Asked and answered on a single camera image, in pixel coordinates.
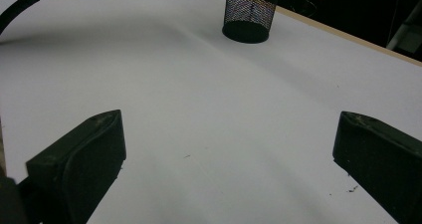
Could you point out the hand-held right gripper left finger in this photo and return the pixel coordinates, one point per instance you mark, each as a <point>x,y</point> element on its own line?
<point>79,164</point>

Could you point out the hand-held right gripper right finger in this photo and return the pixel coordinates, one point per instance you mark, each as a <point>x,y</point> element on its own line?
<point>381,157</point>

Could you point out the black mesh pen cup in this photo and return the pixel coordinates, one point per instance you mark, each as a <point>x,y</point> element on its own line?
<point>249,21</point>

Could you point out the wooden table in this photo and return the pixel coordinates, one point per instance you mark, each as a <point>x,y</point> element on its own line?
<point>365,41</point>

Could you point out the desk with white legs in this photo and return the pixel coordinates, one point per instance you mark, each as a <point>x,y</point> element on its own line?
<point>409,31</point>

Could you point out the white table cover board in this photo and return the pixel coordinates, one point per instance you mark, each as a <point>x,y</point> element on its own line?
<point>199,101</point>

